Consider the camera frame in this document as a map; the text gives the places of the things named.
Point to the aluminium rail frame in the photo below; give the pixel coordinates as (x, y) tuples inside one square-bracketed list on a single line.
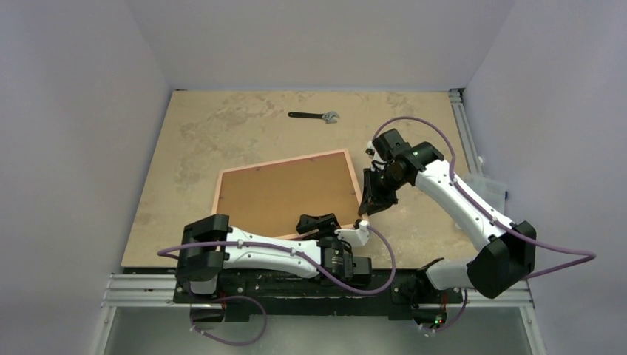
[(205, 132)]

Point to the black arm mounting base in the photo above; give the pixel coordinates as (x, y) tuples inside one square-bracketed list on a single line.
[(241, 293)]

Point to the pink picture frame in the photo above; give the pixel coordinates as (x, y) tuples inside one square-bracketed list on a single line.
[(218, 186)]

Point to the black adjustable wrench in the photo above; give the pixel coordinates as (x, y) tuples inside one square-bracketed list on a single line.
[(328, 117)]

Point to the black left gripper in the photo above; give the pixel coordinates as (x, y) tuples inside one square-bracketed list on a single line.
[(326, 225)]

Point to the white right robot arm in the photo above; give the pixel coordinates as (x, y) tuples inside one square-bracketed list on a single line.
[(506, 250)]

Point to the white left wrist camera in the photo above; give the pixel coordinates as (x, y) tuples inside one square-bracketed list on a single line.
[(357, 237)]

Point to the clear plastic parts box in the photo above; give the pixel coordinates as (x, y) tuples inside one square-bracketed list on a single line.
[(492, 191)]

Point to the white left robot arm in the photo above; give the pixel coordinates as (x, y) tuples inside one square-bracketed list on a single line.
[(211, 245)]

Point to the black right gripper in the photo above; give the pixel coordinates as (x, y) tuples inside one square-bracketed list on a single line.
[(374, 185)]

